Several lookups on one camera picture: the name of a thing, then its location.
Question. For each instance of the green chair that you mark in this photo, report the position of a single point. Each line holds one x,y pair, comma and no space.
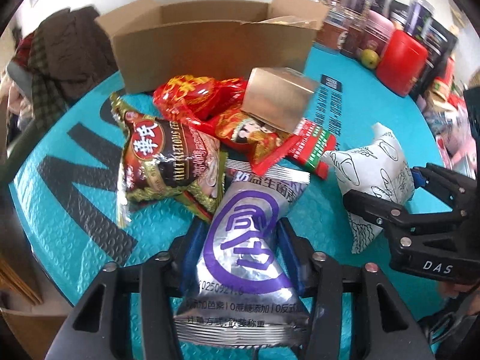
11,157

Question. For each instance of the stack of flat cardboard sheets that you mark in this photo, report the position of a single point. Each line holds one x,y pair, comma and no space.
33,326

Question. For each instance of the small black pouch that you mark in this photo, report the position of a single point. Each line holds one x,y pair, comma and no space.
399,13

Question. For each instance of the red yellow carton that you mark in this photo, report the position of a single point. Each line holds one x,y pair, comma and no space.
442,88

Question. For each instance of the person's right hand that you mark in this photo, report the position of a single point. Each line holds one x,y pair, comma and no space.
459,288

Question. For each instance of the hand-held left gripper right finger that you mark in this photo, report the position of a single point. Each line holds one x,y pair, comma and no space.
287,247

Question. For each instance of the green fruit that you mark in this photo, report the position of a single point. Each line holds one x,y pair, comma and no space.
369,58

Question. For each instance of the red bottle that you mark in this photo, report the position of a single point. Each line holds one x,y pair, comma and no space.
403,60

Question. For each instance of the silver purple snack packet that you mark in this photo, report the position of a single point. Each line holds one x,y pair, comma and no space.
243,232

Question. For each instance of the cardboard box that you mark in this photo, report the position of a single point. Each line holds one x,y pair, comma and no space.
210,56

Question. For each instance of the green plaid garment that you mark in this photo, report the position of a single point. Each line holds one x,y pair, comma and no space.
45,82

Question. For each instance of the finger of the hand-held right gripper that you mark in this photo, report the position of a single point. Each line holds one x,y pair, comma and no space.
418,177
369,212

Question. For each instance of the small gold box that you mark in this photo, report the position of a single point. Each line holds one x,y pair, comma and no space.
270,97

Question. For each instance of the red plaid cloth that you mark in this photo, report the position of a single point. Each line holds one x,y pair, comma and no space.
24,50

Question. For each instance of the brown jacket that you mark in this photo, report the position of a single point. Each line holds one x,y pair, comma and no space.
82,45

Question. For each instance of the pink container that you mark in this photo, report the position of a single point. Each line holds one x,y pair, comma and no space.
378,30

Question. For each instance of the group of clear plastic jars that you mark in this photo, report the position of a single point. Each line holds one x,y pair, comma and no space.
352,0

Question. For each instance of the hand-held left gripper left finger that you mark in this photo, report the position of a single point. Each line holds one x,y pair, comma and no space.
192,247

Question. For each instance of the clear packet of yellow crisps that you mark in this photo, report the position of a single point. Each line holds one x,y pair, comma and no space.
285,20

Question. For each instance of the black stand-up pouch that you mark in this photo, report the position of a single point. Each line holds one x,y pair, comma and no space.
442,52

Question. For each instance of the pink bag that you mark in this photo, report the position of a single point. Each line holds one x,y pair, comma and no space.
457,153

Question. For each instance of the white printed snack packet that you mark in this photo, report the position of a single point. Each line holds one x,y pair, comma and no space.
375,165

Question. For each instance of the red cartoon snack packet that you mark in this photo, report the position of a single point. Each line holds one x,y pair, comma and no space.
240,131

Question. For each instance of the red green snack packet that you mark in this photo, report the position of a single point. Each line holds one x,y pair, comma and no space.
313,146

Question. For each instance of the brown snack packet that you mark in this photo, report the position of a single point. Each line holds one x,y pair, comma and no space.
168,157

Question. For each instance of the red gold snack packet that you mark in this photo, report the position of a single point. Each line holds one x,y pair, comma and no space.
187,93

